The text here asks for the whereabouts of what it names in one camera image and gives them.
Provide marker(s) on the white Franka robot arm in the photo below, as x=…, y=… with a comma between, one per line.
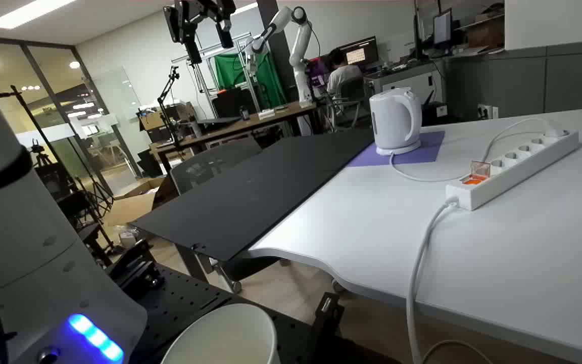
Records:
x=21, y=255

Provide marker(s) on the black overhead camera rig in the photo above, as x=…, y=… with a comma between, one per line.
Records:
x=191, y=26

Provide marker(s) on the seated person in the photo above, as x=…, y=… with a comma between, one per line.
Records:
x=341, y=72

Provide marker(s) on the white electric kettle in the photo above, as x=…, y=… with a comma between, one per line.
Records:
x=393, y=121

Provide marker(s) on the white wall outlet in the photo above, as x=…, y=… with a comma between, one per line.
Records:
x=487, y=111

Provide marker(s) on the white cabinet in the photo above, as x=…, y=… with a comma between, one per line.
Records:
x=413, y=82

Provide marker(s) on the green cloth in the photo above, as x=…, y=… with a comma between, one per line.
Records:
x=268, y=80

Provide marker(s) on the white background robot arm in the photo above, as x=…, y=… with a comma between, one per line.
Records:
x=300, y=60

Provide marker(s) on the black computer monitor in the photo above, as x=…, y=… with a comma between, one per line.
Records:
x=444, y=29

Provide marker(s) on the brown cardboard box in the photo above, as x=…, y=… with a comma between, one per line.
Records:
x=135, y=203

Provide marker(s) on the ceiling light panel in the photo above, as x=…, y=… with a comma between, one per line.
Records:
x=29, y=12

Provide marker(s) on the white paper bowl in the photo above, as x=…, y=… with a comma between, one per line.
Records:
x=223, y=335

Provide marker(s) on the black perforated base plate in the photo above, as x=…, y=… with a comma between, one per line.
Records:
x=176, y=304

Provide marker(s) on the black board panel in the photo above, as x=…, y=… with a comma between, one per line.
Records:
x=252, y=195

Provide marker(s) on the wooden desk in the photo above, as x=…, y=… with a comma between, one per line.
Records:
x=237, y=125

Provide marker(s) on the purple mat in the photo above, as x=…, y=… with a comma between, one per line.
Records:
x=426, y=152

